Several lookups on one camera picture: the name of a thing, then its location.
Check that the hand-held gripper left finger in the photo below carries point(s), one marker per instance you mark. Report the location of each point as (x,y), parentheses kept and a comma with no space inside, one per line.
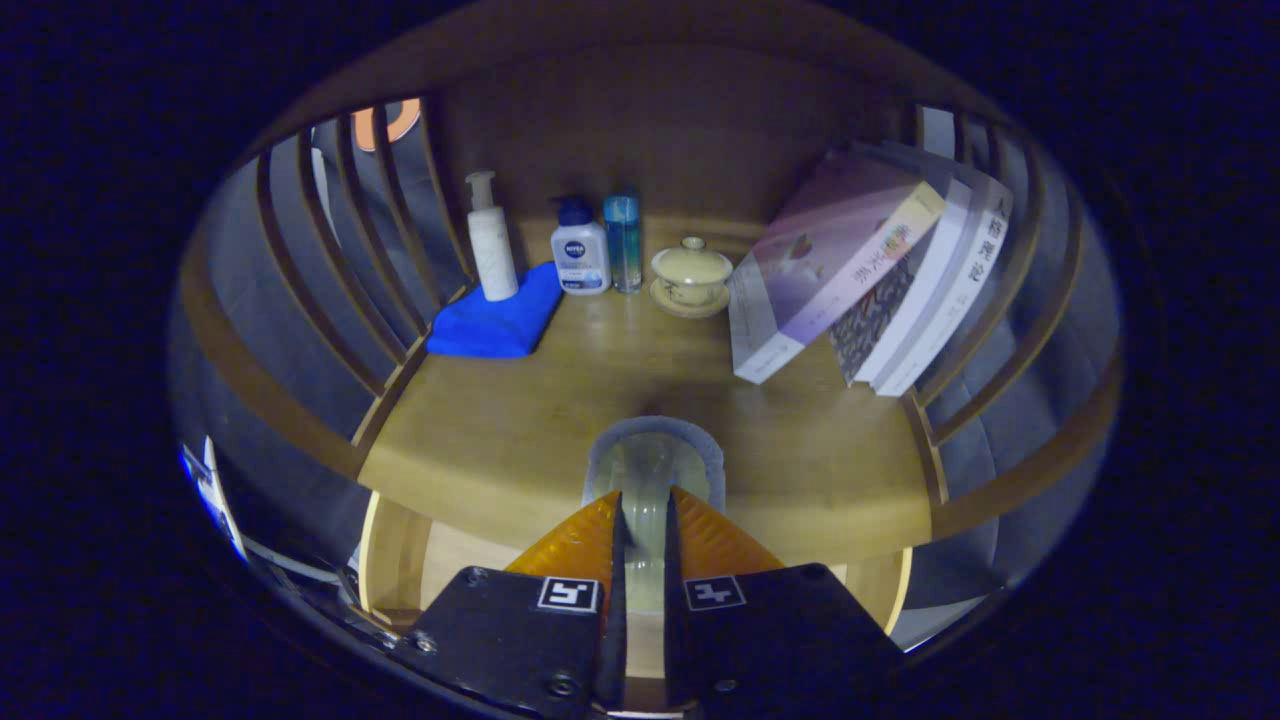
(610,620)

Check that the purple book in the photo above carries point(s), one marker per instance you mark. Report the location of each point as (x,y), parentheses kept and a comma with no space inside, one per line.
(830,260)

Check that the wooden countertop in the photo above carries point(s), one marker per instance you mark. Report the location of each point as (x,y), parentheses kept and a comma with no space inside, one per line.
(500,430)

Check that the blue folded cloth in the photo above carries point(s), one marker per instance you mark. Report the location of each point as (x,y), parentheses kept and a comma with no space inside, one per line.
(495,322)

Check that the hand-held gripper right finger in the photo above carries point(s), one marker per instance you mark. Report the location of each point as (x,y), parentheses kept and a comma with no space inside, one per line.
(680,630)

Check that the white pump bottle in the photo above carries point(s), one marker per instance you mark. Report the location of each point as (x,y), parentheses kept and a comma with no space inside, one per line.
(493,250)

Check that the cream lidded tea cup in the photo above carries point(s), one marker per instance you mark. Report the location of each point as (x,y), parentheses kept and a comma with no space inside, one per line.
(691,277)

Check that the wooden cabinet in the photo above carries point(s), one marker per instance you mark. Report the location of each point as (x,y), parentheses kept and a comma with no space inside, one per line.
(640,130)

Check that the white book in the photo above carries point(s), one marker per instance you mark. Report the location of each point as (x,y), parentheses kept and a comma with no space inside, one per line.
(950,290)

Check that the white bottle with blue cap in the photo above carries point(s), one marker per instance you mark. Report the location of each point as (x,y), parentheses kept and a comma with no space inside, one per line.
(580,258)

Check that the slim teal bottle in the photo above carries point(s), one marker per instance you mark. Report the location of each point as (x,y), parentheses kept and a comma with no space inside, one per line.
(623,240)

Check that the black backdrop cloth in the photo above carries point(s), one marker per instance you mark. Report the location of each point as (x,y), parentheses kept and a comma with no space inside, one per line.
(232,270)

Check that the grey translucent box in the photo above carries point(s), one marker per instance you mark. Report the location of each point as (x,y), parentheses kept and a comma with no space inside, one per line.
(645,470)

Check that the dark patterned book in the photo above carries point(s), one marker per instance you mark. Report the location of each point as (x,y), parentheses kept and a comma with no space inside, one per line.
(872,320)

